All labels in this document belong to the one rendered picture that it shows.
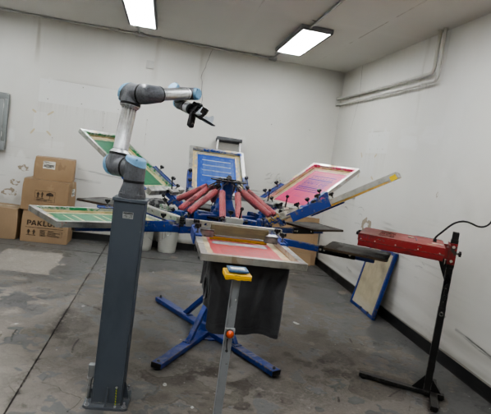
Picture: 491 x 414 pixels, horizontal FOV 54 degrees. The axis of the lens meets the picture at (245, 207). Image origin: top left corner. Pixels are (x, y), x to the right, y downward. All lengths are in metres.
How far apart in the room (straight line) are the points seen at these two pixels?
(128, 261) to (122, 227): 0.19
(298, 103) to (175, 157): 2.03
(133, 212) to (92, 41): 4.92
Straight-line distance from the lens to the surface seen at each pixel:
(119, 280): 2.78
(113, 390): 3.02
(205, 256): 2.52
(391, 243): 3.44
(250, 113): 7.29
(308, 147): 7.49
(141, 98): 2.79
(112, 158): 2.80
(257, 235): 3.14
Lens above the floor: 1.51
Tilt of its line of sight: 6 degrees down
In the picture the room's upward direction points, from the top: 8 degrees clockwise
